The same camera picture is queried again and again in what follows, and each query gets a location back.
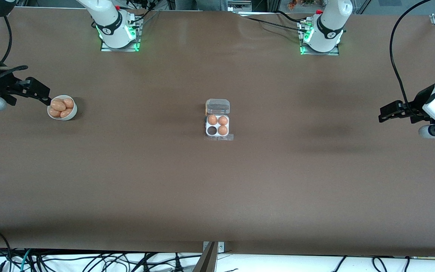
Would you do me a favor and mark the clear plastic egg box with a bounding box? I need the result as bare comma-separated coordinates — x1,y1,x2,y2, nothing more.
205,99,231,138

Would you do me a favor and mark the grey background equipment box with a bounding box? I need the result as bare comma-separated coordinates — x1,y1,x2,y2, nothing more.
227,0,252,12

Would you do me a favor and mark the white round bowl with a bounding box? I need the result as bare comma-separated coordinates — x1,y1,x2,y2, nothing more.
47,95,77,121

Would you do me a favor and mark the dark angled support strut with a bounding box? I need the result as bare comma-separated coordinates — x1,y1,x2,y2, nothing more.
193,242,219,272

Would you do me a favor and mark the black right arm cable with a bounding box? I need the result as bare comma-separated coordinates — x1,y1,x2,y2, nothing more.
0,15,29,82

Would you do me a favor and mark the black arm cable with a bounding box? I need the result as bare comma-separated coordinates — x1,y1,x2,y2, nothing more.
0,15,29,82
390,0,434,111

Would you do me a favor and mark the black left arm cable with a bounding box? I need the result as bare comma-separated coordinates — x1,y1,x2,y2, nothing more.
390,0,434,111

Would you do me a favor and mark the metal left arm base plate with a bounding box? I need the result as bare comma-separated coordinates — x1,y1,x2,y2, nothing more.
299,19,341,56

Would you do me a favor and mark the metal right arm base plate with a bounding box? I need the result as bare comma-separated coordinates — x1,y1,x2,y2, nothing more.
100,17,142,52

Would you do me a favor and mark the long black table cable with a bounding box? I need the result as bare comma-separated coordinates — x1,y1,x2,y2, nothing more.
239,15,305,31

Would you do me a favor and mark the teal floor cable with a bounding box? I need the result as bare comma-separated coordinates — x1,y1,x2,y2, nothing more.
20,248,34,272

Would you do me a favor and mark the black floor cable tangle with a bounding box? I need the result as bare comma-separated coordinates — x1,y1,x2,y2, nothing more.
32,251,203,272

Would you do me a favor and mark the small metal table bracket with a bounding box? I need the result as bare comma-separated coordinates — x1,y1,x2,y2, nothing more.
202,241,225,254

